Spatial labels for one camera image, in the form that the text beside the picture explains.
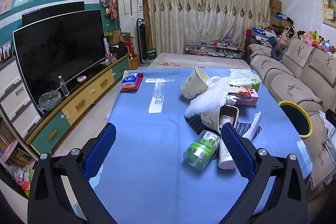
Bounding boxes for white wall picture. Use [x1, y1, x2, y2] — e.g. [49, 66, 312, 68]
[0, 0, 13, 14]

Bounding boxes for aluminium foil tray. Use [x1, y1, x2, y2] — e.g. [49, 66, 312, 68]
[218, 105, 240, 132]

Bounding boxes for white loose papers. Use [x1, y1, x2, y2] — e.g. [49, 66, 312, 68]
[319, 109, 336, 135]

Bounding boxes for yellow rimmed dark bin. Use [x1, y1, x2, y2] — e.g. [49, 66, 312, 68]
[278, 101, 314, 139]

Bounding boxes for white plastic bottle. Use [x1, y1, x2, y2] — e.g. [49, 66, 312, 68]
[218, 139, 237, 170]

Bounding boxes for photo frame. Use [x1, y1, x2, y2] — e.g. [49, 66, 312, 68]
[0, 41, 13, 62]

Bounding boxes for white plastic drawer unit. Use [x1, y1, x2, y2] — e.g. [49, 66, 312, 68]
[0, 56, 44, 139]

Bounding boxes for large black television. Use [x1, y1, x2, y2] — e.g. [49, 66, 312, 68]
[13, 9, 106, 109]

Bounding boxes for green white drink can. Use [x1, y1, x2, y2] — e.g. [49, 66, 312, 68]
[231, 78, 260, 91]

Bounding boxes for black bag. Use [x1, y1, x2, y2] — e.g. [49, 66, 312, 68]
[110, 42, 128, 58]

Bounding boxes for pink drink carton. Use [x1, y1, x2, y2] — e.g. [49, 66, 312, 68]
[227, 88, 259, 107]

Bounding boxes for black neck pillow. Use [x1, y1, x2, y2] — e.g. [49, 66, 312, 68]
[270, 44, 284, 60]

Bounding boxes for bookshelf with books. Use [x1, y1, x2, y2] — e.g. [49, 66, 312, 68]
[0, 114, 40, 198]

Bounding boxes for cream paper bucket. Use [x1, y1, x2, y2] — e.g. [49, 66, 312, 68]
[181, 67, 210, 100]

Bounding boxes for floral cream mat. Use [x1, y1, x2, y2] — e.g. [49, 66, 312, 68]
[151, 52, 252, 69]

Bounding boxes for grey tower fan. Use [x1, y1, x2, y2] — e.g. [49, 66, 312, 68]
[136, 18, 151, 67]

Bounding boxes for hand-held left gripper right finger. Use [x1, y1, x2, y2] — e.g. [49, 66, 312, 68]
[221, 123, 308, 224]

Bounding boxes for beige sofa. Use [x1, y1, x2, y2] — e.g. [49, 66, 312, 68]
[247, 37, 336, 202]

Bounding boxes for black flat object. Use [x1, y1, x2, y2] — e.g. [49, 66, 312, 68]
[325, 109, 336, 123]

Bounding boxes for white bubble wrap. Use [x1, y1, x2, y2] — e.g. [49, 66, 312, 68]
[184, 76, 231, 119]

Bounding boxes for glass bowl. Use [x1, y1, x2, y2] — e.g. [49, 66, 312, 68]
[38, 91, 62, 111]

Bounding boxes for row of plush toys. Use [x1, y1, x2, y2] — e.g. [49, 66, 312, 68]
[273, 26, 336, 56]

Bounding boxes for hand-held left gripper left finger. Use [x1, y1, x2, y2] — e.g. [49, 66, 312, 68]
[28, 123, 117, 224]

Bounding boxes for blue tablecloth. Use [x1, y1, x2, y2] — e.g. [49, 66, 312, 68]
[88, 68, 314, 224]

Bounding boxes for clear plastic folder stack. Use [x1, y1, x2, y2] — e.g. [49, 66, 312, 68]
[324, 132, 336, 159]

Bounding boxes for green lidded clear jar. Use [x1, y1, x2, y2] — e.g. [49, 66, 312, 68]
[183, 130, 220, 170]

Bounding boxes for clear plastic water bottle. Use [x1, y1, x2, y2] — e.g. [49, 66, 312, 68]
[58, 75, 70, 97]

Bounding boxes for cardboard box stack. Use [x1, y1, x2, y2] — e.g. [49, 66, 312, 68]
[270, 0, 289, 28]

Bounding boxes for blue star-print bag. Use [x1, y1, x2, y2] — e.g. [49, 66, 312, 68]
[252, 27, 276, 43]

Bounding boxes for red canister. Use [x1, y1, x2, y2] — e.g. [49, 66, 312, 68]
[125, 40, 135, 56]

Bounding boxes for brown rolled mat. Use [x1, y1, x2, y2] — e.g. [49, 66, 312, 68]
[142, 0, 154, 52]

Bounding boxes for artificial flower bouquet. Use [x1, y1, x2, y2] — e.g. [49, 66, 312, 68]
[101, 0, 118, 20]

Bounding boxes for glass low table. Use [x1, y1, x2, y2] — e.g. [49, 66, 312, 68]
[184, 42, 246, 59]

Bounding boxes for framed wall painting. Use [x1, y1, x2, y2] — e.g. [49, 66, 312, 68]
[318, 0, 336, 26]

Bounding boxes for blue tissue pack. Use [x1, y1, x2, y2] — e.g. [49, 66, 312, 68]
[121, 72, 139, 88]

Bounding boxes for cream embroidered curtain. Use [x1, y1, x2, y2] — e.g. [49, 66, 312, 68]
[203, 0, 272, 56]
[142, 0, 205, 54]

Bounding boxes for printed paper cup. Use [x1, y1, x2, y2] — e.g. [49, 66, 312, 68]
[201, 106, 223, 134]

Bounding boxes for white tall printed box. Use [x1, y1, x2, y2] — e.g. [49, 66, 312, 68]
[102, 36, 111, 56]

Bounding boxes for green yellow television cabinet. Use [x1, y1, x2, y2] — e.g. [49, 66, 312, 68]
[25, 53, 132, 156]

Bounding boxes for open cardboard box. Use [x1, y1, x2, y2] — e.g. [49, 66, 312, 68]
[110, 30, 135, 46]

